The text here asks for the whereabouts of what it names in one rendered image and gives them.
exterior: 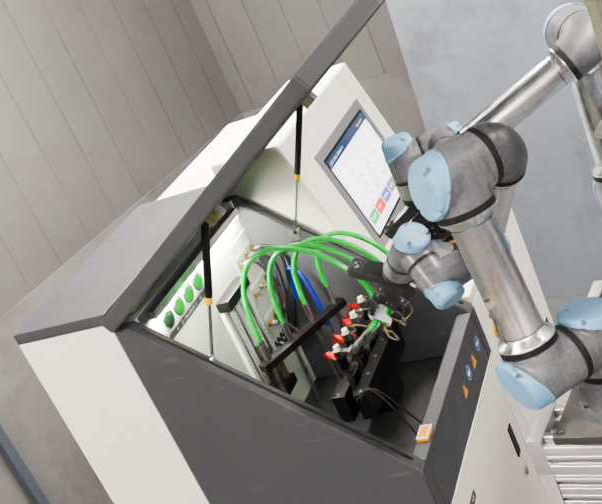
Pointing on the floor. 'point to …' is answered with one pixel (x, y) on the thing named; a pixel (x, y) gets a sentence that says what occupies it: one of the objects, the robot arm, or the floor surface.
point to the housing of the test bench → (43, 323)
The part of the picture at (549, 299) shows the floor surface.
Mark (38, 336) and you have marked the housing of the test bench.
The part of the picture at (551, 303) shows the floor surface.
